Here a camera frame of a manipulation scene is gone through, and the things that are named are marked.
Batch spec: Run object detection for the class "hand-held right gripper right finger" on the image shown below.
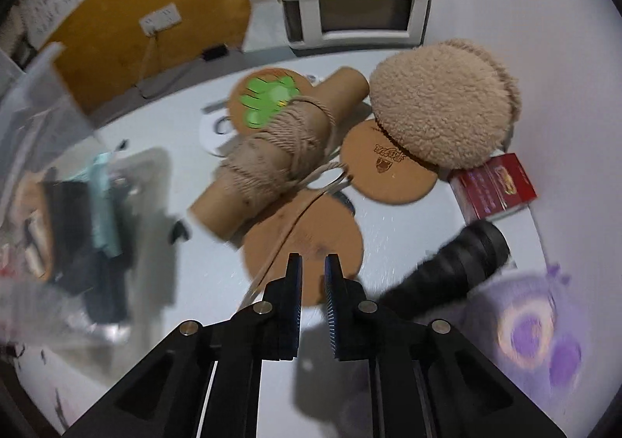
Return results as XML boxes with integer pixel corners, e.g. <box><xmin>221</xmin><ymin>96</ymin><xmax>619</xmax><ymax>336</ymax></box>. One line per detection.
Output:
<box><xmin>325</xmin><ymin>253</ymin><xmax>567</xmax><ymax>438</ymax></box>

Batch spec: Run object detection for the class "white wall outlet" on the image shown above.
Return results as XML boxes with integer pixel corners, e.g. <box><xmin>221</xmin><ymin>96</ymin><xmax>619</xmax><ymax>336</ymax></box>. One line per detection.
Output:
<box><xmin>139</xmin><ymin>3</ymin><xmax>183</xmax><ymax>35</ymax></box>

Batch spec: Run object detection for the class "cork coaster with green cactus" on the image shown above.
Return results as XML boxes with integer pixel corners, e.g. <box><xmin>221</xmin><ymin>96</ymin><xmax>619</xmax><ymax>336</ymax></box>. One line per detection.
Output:
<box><xmin>228</xmin><ymin>69</ymin><xmax>316</xmax><ymax>133</ymax></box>

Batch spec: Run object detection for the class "black printed box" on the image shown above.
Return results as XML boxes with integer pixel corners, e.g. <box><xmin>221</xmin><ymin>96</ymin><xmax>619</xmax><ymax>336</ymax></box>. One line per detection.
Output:
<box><xmin>41</xmin><ymin>178</ymin><xmax>98</xmax><ymax>293</ymax></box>

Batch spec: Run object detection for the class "white ring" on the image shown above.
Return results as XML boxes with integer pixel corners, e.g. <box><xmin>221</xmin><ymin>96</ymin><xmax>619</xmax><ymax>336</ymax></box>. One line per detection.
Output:
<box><xmin>199</xmin><ymin>100</ymin><xmax>253</xmax><ymax>158</ymax></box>

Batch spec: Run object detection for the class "grey flat box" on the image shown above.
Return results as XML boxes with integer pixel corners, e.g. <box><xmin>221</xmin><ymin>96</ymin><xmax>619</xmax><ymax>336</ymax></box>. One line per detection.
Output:
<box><xmin>243</xmin><ymin>0</ymin><xmax>302</xmax><ymax>52</ymax></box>

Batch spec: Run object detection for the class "plain cork coaster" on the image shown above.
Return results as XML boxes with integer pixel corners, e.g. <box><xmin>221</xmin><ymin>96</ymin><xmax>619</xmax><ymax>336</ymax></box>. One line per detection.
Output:
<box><xmin>242</xmin><ymin>189</ymin><xmax>365</xmax><ymax>307</ymax></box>

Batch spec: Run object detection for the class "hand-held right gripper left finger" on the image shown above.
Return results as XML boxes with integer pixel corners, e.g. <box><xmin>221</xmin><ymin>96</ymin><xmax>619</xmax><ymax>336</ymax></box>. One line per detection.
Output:
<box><xmin>63</xmin><ymin>253</ymin><xmax>303</xmax><ymax>438</ymax></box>

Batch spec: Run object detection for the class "black ribbed cylinder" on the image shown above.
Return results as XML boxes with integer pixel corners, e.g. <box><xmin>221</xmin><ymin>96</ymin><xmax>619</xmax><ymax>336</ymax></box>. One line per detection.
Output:
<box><xmin>379</xmin><ymin>220</ymin><xmax>511</xmax><ymax>319</ymax></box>

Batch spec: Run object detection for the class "clear plastic storage container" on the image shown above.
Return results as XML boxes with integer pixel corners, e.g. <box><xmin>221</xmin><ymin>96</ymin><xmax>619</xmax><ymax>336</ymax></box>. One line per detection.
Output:
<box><xmin>0</xmin><ymin>42</ymin><xmax>168</xmax><ymax>346</ymax></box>

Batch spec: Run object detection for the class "twine spool on cardboard tube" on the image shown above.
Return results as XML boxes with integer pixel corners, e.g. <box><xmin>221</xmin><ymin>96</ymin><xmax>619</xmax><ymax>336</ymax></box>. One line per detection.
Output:
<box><xmin>189</xmin><ymin>68</ymin><xmax>371</xmax><ymax>315</ymax></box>

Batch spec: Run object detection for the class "purple plush toy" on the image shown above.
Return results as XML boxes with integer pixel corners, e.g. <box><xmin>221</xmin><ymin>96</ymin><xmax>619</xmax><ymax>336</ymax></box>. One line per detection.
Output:
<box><xmin>459</xmin><ymin>263</ymin><xmax>586</xmax><ymax>395</ymax></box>

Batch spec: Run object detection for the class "cork coaster with dark print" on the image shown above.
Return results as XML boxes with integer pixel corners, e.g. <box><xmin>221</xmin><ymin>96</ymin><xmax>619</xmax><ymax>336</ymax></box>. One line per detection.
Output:
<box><xmin>339</xmin><ymin>120</ymin><xmax>439</xmax><ymax>206</ymax></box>

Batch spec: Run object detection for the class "grey power bank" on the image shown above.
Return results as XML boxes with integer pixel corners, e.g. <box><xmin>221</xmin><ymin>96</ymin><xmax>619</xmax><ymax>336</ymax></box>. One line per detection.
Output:
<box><xmin>85</xmin><ymin>253</ymin><xmax>129</xmax><ymax>322</ymax></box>

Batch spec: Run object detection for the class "white cable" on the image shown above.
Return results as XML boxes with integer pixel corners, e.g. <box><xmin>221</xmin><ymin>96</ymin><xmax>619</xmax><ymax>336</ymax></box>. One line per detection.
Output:
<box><xmin>136</xmin><ymin>32</ymin><xmax>161</xmax><ymax>99</ymax></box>

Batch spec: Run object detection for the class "red box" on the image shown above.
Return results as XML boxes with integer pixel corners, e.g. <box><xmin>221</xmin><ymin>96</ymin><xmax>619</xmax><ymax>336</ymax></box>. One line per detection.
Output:
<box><xmin>449</xmin><ymin>153</ymin><xmax>538</xmax><ymax>221</ymax></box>

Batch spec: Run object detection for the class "teal wet wipes packet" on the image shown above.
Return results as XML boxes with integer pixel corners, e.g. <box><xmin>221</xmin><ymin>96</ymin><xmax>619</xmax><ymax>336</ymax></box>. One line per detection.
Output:
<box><xmin>87</xmin><ymin>151</ymin><xmax>122</xmax><ymax>258</ymax></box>

